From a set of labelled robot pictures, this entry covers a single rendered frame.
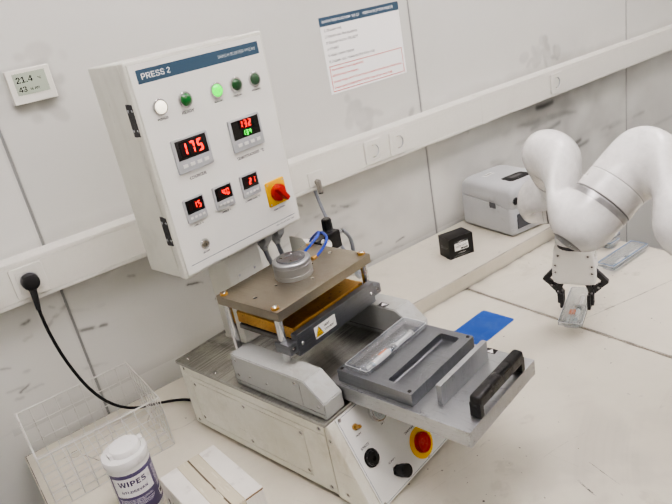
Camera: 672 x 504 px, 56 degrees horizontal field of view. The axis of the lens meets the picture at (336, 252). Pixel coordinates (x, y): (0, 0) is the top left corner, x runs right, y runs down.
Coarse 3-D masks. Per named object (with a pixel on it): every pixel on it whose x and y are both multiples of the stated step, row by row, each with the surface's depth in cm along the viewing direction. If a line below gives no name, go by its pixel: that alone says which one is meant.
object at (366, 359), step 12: (396, 324) 123; (408, 324) 122; (420, 324) 121; (384, 336) 119; (396, 336) 118; (408, 336) 118; (372, 348) 116; (384, 348) 115; (360, 360) 113; (372, 360) 112
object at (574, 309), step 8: (576, 288) 162; (584, 288) 162; (568, 296) 159; (576, 296) 159; (584, 296) 158; (568, 304) 156; (576, 304) 155; (584, 304) 155; (568, 312) 152; (576, 312) 152; (584, 312) 151; (560, 320) 150; (568, 320) 149; (576, 320) 149
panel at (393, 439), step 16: (352, 416) 114; (368, 416) 116; (352, 432) 113; (368, 432) 115; (384, 432) 117; (400, 432) 120; (416, 432) 122; (352, 448) 112; (368, 448) 114; (384, 448) 116; (400, 448) 119; (432, 448) 123; (368, 464) 113; (384, 464) 115; (416, 464) 120; (368, 480) 112; (384, 480) 114; (400, 480) 117; (384, 496) 114
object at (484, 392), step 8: (512, 352) 106; (520, 352) 106; (504, 360) 104; (512, 360) 104; (520, 360) 105; (496, 368) 103; (504, 368) 102; (512, 368) 104; (520, 368) 106; (488, 376) 101; (496, 376) 101; (504, 376) 102; (480, 384) 100; (488, 384) 99; (496, 384) 100; (480, 392) 98; (488, 392) 98; (472, 400) 97; (480, 400) 97; (488, 400) 99; (472, 408) 98; (480, 408) 97; (480, 416) 98
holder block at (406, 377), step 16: (416, 336) 119; (432, 336) 118; (448, 336) 118; (464, 336) 116; (400, 352) 115; (416, 352) 114; (432, 352) 116; (448, 352) 112; (464, 352) 114; (384, 368) 111; (400, 368) 110; (416, 368) 112; (432, 368) 108; (448, 368) 110; (352, 384) 112; (368, 384) 109; (384, 384) 107; (400, 384) 106; (416, 384) 105; (432, 384) 107; (400, 400) 105; (416, 400) 104
